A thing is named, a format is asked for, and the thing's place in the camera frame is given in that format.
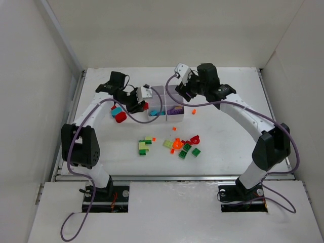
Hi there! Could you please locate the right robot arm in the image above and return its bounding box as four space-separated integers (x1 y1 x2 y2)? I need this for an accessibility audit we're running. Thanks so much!
174 63 291 200

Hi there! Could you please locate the green and lime lego cluster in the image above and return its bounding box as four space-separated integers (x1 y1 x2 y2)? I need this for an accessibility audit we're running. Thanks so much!
138 136 153 156

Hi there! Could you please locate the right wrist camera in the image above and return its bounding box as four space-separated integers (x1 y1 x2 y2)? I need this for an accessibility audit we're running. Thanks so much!
174 63 192 86

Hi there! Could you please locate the teal square lego brick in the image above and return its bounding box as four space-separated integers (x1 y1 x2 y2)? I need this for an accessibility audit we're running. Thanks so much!
149 110 165 116

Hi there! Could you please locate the green lego brick right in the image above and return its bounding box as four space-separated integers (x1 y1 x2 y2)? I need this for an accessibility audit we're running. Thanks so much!
191 148 201 157

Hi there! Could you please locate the teal rounded lego brick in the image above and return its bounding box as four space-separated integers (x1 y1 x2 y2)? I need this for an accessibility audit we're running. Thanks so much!
111 107 123 118

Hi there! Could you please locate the white divided container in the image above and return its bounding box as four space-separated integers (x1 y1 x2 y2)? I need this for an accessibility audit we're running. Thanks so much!
146 86 166 123
165 85 184 122

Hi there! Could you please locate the right white divided container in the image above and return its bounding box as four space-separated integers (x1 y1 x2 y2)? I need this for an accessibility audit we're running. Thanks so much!
165 85 184 122

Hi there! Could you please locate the purple cable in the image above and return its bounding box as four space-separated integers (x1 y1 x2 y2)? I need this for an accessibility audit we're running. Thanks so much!
60 85 164 242
166 73 301 214

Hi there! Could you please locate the left white divided container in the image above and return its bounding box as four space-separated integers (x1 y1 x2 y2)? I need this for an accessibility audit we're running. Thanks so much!
146 86 166 123

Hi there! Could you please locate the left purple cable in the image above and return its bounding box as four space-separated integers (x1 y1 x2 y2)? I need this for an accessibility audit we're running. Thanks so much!
60 85 164 242

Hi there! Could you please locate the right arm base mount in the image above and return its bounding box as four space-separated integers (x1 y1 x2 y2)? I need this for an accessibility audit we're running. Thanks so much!
217 185 268 213

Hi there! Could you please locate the aluminium rail front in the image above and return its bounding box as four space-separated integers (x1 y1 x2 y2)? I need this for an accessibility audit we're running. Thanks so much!
111 173 296 182

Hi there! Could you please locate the lime square lego brick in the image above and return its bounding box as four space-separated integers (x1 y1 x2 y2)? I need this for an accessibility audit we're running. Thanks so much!
163 139 174 149

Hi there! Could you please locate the red small lego brick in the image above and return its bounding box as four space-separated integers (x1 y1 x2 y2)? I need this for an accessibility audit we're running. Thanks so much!
143 102 149 110

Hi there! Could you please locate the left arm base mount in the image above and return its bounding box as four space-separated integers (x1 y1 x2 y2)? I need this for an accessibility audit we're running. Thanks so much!
79 185 130 213

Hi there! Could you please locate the red round lego piece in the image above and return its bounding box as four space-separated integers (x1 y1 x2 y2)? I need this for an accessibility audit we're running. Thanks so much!
190 135 200 145

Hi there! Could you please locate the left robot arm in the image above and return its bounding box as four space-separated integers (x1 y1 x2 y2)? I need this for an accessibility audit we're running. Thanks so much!
61 71 152 193

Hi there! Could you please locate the orange round lego piece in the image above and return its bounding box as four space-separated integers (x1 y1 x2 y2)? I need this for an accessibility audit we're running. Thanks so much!
173 138 183 149

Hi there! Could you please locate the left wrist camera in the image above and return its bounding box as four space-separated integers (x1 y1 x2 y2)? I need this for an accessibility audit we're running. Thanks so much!
136 86 153 103

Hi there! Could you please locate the green lego brick lower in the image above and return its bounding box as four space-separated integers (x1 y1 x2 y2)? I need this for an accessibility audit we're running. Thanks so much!
178 150 187 159

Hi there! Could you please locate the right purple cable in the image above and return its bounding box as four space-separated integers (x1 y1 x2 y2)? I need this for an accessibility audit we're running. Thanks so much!
166 73 301 214

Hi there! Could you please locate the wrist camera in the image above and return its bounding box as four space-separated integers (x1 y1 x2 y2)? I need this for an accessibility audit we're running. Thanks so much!
174 63 192 86
136 86 153 103

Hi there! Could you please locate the red rounded lego brick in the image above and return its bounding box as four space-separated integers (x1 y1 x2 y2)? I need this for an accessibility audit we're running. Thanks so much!
114 112 127 124

